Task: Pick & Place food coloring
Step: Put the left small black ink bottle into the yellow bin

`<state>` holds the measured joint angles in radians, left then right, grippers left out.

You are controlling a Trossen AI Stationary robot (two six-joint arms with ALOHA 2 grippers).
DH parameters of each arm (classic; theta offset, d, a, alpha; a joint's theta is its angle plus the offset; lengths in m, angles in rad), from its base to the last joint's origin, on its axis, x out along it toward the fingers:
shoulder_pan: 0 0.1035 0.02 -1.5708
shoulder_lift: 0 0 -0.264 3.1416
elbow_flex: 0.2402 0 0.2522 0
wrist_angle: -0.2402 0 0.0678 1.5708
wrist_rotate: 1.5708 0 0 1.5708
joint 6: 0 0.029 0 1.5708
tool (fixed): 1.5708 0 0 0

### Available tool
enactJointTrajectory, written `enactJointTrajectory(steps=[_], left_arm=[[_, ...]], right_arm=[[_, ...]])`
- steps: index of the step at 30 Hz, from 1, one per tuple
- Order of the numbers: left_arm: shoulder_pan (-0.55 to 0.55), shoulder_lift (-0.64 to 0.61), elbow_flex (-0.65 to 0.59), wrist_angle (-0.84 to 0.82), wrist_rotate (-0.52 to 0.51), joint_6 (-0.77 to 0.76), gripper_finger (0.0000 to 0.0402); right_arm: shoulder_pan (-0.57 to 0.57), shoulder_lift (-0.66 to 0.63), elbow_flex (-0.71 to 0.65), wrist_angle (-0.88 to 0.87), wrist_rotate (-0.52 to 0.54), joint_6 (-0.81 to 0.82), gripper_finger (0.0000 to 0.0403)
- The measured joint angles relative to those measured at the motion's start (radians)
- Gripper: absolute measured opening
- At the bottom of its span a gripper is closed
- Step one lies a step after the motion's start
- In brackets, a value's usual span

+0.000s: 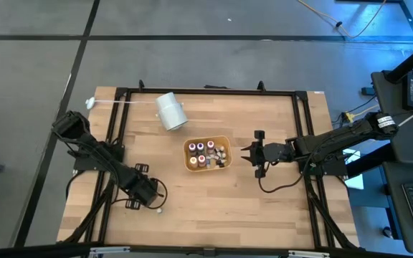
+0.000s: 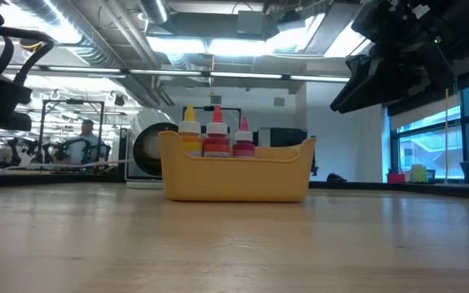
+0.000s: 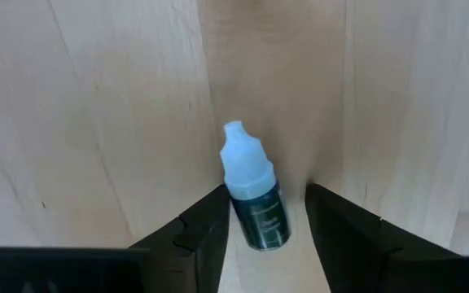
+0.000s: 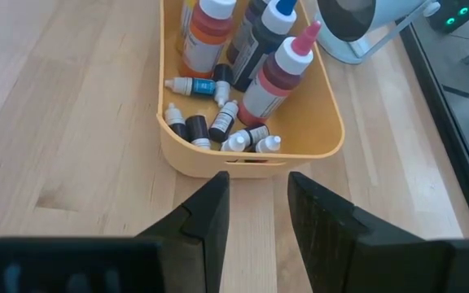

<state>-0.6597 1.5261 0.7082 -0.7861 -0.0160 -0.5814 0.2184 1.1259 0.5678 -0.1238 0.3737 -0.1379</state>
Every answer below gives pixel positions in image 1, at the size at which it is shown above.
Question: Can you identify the black slanted pole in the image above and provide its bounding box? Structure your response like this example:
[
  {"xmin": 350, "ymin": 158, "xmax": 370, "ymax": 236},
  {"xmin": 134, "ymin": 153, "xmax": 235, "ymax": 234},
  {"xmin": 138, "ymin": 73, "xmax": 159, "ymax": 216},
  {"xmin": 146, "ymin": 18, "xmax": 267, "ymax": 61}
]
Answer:
[{"xmin": 384, "ymin": 44, "xmax": 413, "ymax": 84}]

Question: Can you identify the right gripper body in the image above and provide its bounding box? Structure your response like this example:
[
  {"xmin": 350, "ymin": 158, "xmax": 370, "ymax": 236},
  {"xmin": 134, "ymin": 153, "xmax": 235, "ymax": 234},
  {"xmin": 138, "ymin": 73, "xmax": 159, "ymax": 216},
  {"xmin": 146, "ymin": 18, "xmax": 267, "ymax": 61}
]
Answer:
[{"xmin": 253, "ymin": 130, "xmax": 295, "ymax": 179}]

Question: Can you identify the yellow floor cable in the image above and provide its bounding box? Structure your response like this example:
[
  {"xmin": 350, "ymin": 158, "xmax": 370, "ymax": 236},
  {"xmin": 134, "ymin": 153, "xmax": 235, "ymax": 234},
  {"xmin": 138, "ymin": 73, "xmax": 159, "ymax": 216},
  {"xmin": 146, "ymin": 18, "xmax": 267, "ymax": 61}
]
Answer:
[{"xmin": 298, "ymin": 0, "xmax": 387, "ymax": 39}]

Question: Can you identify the yellow plastic bin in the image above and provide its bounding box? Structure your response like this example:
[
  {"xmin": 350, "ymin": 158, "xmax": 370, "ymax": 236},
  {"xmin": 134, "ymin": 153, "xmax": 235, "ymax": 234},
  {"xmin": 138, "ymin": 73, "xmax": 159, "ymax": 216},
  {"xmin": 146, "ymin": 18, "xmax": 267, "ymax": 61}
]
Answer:
[{"xmin": 183, "ymin": 135, "xmax": 233, "ymax": 173}]

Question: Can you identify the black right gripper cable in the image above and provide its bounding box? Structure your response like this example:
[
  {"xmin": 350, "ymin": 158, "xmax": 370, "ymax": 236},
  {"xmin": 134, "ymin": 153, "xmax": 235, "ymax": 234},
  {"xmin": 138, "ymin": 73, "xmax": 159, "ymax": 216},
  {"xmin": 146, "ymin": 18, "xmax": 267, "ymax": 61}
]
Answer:
[{"xmin": 258, "ymin": 163, "xmax": 313, "ymax": 194}]

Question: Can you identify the black crossbar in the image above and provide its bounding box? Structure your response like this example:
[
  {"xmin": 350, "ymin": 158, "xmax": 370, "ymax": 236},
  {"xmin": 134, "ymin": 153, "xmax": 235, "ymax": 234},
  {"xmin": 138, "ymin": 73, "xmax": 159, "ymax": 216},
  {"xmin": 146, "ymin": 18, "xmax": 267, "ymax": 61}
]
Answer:
[{"xmin": 0, "ymin": 242, "xmax": 413, "ymax": 258}]

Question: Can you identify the dark grey desk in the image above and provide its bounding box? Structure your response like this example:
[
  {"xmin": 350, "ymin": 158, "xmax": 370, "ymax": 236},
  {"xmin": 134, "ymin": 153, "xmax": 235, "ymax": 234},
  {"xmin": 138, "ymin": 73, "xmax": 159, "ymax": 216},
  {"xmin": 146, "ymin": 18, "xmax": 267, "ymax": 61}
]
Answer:
[{"xmin": 371, "ymin": 70, "xmax": 413, "ymax": 256}]

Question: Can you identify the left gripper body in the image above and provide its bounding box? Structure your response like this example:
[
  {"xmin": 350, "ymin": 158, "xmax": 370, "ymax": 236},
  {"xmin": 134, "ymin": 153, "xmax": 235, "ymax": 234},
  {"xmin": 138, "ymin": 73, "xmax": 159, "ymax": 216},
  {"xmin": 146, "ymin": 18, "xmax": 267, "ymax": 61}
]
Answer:
[{"xmin": 121, "ymin": 163, "xmax": 160, "ymax": 211}]

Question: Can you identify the silver crossbar bracket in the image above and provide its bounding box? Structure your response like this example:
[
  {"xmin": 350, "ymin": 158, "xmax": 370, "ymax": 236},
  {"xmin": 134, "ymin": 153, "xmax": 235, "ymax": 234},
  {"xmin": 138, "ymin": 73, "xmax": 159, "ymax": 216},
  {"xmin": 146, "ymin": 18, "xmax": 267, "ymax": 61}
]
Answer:
[
  {"xmin": 287, "ymin": 249, "xmax": 331, "ymax": 258},
  {"xmin": 89, "ymin": 246, "xmax": 131, "ymax": 257}
]

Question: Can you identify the thin white lamp cable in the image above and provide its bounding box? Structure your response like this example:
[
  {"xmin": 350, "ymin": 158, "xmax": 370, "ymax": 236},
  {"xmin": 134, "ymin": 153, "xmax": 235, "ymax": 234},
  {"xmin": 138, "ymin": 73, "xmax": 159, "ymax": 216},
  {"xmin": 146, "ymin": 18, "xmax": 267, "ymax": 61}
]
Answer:
[{"xmin": 93, "ymin": 99, "xmax": 159, "ymax": 105}]

